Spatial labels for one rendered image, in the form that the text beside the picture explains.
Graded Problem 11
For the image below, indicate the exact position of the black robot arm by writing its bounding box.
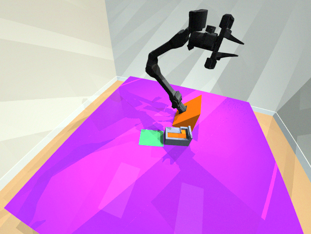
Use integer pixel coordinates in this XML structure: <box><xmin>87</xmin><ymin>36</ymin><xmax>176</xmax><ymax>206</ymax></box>
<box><xmin>145</xmin><ymin>9</ymin><xmax>218</xmax><ymax>114</ymax></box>

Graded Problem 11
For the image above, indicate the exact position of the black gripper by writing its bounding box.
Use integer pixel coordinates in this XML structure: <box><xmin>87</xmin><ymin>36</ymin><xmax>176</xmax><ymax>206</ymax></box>
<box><xmin>199</xmin><ymin>14</ymin><xmax>244</xmax><ymax>69</ymax></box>

